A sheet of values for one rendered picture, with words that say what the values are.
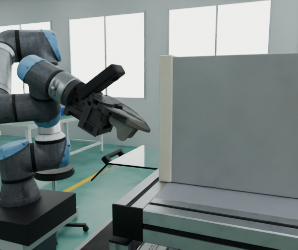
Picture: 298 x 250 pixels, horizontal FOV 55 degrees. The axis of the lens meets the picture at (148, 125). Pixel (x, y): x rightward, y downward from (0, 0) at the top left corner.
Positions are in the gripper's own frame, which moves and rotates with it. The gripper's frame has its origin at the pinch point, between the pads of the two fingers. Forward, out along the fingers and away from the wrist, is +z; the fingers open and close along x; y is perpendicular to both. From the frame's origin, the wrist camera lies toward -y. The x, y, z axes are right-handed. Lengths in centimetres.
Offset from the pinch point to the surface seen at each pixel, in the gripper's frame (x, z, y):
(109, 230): -24, -4, 48
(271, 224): 23.5, 25.8, -4.7
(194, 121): 14.1, 11.1, -9.1
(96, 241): -17, -4, 48
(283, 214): 19.9, 27.2, -5.3
